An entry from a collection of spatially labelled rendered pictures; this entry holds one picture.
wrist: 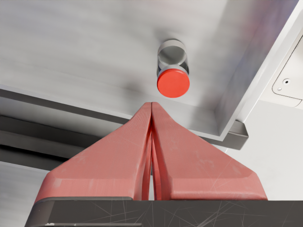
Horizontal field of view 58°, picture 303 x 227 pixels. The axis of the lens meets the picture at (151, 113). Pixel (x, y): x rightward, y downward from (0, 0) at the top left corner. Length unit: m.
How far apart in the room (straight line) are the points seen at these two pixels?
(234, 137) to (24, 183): 0.24
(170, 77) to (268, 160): 1.52
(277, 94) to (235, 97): 0.82
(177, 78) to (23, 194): 0.26
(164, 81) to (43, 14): 0.10
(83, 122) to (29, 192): 0.14
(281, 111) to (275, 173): 0.45
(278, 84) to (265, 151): 0.68
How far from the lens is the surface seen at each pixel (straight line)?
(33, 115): 0.27
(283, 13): 0.19
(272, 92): 1.01
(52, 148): 0.27
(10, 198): 0.39
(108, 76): 0.23
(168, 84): 0.17
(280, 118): 1.48
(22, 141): 0.27
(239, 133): 0.24
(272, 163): 1.70
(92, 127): 0.26
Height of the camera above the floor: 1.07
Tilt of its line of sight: 52 degrees down
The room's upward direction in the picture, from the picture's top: 176 degrees counter-clockwise
